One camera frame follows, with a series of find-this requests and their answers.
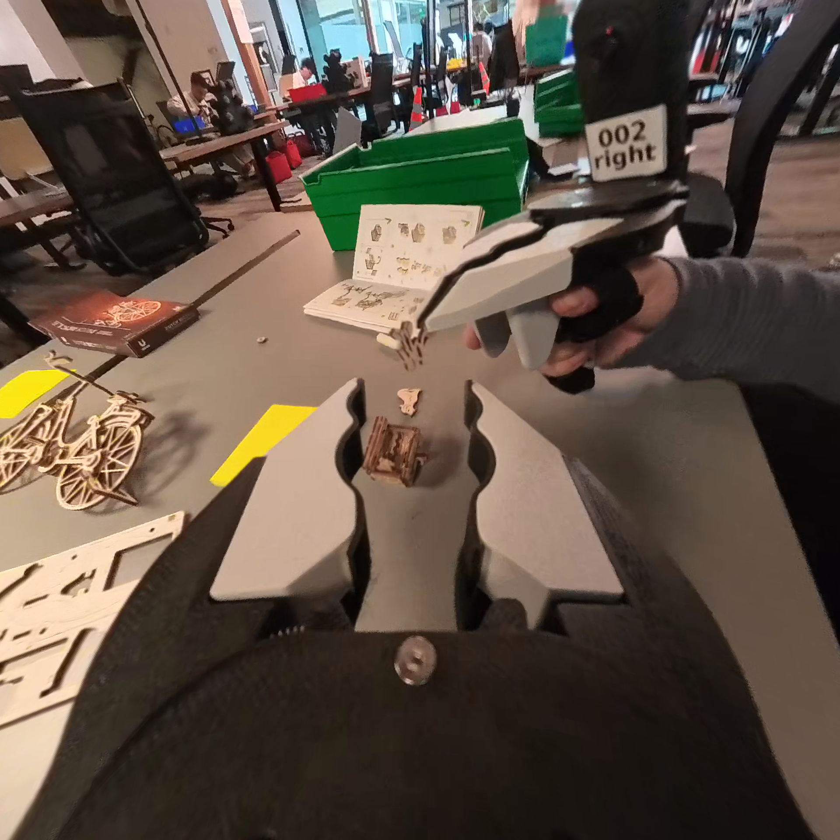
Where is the small wooden crate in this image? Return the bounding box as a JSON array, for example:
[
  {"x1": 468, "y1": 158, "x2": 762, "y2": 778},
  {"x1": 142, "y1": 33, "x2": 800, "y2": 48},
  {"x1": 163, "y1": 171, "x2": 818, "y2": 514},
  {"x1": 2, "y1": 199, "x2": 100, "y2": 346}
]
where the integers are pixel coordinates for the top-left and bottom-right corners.
[{"x1": 362, "y1": 416, "x2": 429, "y2": 488}]

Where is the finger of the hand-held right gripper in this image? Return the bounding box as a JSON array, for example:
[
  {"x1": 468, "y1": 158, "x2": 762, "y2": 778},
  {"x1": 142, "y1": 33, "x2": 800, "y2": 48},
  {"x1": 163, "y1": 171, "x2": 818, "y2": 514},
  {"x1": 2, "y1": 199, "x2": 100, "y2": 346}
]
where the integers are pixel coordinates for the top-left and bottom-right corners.
[
  {"x1": 425, "y1": 218, "x2": 623, "y2": 333},
  {"x1": 424, "y1": 218, "x2": 549, "y2": 312}
]

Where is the black mesh office chair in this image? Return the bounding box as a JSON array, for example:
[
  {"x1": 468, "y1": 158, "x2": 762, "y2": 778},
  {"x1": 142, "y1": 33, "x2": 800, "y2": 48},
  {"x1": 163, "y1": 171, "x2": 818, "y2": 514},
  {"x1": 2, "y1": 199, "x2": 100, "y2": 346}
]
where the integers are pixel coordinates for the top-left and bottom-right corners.
[{"x1": 7, "y1": 79, "x2": 234, "y2": 277}]

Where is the wooden bicycle model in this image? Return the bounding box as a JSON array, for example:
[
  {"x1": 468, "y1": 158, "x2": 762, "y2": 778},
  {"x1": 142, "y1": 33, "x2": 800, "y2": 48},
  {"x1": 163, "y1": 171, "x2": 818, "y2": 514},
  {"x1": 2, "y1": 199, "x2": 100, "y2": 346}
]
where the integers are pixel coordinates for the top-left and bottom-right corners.
[{"x1": 0, "y1": 351, "x2": 156, "y2": 513}]

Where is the yellow sticky note pad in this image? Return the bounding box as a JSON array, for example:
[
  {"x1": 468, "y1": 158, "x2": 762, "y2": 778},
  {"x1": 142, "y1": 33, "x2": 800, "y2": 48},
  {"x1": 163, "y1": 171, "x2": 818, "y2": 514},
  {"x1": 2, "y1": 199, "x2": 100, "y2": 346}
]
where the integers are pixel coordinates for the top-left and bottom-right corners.
[{"x1": 210, "y1": 405, "x2": 319, "y2": 488}]

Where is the wooden cut-out sheet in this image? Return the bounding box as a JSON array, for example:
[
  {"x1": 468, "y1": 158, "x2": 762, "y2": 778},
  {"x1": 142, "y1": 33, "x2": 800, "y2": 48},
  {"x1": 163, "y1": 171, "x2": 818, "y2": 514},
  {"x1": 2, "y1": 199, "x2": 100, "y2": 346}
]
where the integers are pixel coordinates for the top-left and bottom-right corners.
[{"x1": 0, "y1": 511, "x2": 186, "y2": 729}]

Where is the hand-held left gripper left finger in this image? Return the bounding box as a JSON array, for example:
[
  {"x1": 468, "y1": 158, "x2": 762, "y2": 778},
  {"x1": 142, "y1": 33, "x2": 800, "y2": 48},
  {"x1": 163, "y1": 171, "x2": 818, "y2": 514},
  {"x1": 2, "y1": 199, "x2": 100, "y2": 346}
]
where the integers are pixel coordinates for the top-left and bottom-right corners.
[{"x1": 210, "y1": 377, "x2": 370, "y2": 631}]

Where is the person's right forearm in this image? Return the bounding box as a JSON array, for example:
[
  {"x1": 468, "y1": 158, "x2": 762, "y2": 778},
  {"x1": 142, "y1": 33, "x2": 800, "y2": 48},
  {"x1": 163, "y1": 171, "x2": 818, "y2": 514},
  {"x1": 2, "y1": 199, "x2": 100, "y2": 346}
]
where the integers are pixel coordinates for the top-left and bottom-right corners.
[{"x1": 617, "y1": 256, "x2": 840, "y2": 400}]

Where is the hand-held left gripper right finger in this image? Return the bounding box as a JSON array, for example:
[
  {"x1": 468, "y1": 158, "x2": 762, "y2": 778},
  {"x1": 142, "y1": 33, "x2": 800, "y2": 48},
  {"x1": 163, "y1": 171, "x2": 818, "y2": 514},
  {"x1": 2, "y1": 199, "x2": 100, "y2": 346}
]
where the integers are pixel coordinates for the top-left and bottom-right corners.
[{"x1": 461, "y1": 381, "x2": 626, "y2": 631}]

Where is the brown wooden desk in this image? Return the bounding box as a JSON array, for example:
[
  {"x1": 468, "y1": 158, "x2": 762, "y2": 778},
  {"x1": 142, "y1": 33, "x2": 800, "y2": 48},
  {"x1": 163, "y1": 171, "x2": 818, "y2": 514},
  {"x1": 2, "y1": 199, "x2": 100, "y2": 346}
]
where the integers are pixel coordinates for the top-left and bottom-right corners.
[{"x1": 157, "y1": 120, "x2": 291, "y2": 212}]

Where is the green plastic bin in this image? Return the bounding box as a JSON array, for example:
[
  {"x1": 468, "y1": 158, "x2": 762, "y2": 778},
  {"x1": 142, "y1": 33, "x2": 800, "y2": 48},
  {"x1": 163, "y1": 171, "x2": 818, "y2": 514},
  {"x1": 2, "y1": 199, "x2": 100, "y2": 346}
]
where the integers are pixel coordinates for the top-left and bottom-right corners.
[
  {"x1": 300, "y1": 118, "x2": 531, "y2": 252},
  {"x1": 533, "y1": 69, "x2": 586, "y2": 139}
]

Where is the instruction booklet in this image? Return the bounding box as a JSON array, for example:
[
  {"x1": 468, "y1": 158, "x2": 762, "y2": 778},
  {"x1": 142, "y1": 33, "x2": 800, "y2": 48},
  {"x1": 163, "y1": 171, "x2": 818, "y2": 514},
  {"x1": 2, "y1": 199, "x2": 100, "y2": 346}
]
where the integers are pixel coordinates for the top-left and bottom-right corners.
[{"x1": 303, "y1": 203, "x2": 485, "y2": 333}]

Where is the model kit box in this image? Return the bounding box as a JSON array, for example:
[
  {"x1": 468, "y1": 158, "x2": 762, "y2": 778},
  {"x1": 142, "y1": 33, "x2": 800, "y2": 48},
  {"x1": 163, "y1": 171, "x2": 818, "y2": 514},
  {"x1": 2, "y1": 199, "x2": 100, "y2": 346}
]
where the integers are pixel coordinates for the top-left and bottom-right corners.
[{"x1": 28, "y1": 290, "x2": 201, "y2": 358}]

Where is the person's right hand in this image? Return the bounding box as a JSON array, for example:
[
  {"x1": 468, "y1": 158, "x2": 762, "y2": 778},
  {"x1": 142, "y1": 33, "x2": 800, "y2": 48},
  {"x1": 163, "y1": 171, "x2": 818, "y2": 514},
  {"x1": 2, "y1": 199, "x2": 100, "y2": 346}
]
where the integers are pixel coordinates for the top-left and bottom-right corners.
[{"x1": 462, "y1": 257, "x2": 681, "y2": 380}]

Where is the yellow paper sheet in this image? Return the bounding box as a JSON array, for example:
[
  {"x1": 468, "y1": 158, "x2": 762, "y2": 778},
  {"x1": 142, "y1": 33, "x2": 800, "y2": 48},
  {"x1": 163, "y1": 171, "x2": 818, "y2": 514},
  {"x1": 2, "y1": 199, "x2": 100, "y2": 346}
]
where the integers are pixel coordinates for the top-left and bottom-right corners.
[{"x1": 0, "y1": 369, "x2": 70, "y2": 420}]

